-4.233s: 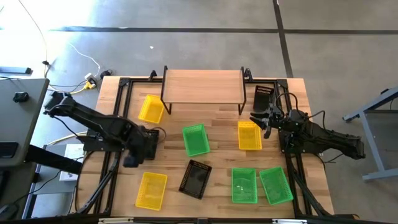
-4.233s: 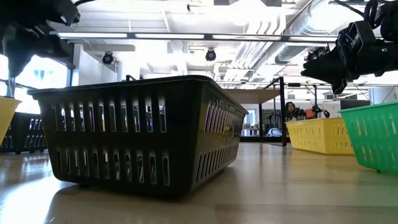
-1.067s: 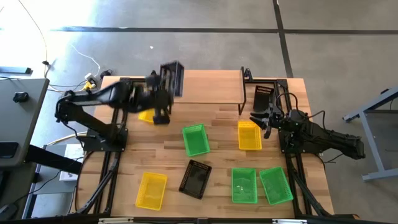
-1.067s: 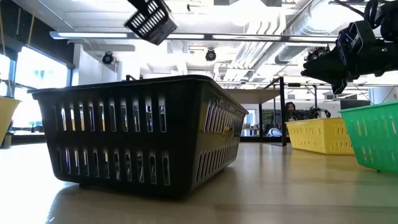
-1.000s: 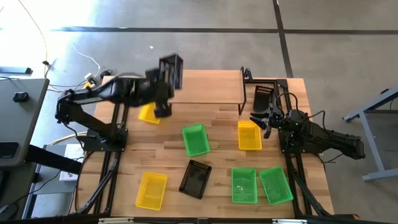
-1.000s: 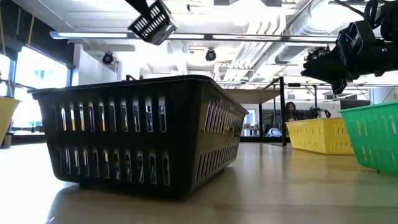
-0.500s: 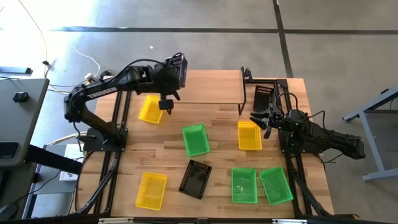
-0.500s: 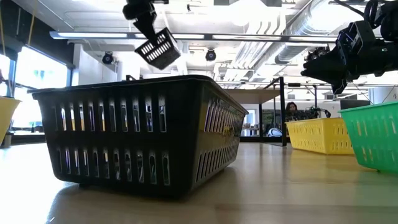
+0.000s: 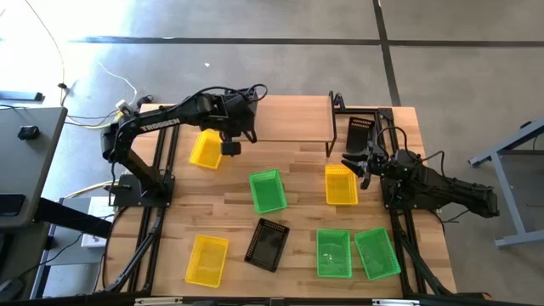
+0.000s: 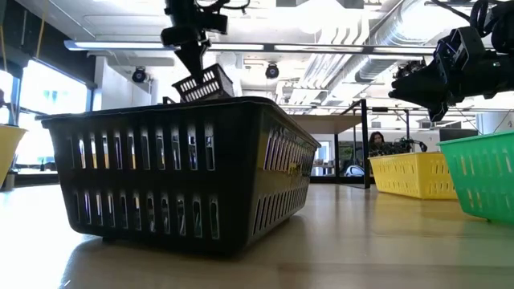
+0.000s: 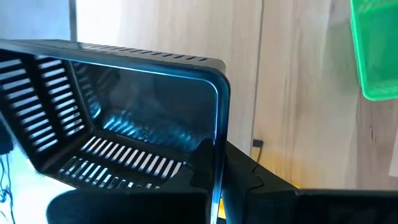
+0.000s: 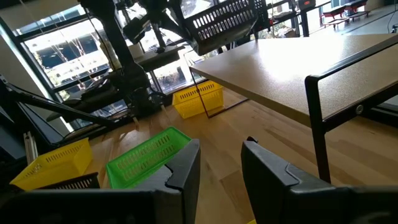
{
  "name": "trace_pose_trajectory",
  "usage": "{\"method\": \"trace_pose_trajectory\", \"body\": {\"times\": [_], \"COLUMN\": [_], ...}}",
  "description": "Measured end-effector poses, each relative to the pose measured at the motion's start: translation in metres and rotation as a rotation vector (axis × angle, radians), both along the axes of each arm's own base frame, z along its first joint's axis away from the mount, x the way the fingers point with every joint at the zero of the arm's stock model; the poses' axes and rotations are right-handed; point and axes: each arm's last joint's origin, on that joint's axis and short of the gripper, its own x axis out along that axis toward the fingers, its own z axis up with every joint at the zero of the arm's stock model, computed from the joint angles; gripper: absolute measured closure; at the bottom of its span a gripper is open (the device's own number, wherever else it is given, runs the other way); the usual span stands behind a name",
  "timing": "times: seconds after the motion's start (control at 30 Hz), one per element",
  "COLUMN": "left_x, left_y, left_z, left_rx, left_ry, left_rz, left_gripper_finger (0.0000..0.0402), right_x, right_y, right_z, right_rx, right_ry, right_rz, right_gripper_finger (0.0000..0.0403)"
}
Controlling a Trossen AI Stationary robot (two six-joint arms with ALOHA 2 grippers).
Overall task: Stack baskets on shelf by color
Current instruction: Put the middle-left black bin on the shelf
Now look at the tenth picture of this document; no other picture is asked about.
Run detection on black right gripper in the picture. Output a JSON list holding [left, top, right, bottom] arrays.
[[388, 50, 514, 122]]

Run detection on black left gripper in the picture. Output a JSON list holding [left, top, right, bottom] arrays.
[[165, 0, 229, 84]]

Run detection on grey post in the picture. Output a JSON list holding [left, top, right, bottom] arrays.
[[2, 170, 17, 190]]

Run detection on long black rail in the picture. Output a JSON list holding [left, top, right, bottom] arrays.
[[14, 171, 377, 188]]

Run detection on silver ventilation duct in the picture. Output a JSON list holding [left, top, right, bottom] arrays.
[[355, 0, 447, 83]]

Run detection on black slotted plastic basket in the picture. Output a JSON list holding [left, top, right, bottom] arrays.
[[171, 63, 236, 104], [35, 95, 322, 256]]

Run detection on long ceiling light bar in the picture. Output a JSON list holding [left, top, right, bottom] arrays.
[[63, 39, 439, 56]]

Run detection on yellow slotted plastic basket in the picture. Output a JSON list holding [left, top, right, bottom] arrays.
[[368, 151, 459, 201], [0, 124, 28, 188]]

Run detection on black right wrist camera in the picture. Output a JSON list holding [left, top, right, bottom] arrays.
[[434, 26, 487, 73]]

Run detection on wooden shelf with black legs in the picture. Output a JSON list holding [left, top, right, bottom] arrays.
[[162, 96, 371, 189]]

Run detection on person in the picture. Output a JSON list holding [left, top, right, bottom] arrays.
[[368, 131, 386, 157]]

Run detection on large window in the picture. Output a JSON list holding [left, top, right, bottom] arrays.
[[0, 58, 97, 173]]

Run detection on green slotted plastic basket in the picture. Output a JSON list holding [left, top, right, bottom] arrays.
[[436, 130, 514, 225]]

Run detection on black monitor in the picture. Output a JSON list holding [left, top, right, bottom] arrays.
[[439, 128, 479, 142]]

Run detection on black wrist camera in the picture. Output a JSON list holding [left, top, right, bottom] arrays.
[[160, 25, 192, 48], [434, 26, 487, 73]]

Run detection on black ceiling track lights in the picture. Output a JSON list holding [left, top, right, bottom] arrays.
[[393, 59, 427, 81]]

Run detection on black background table frame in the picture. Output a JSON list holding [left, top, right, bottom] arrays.
[[371, 106, 411, 156]]

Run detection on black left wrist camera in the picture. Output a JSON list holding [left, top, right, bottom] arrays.
[[160, 25, 192, 48]]

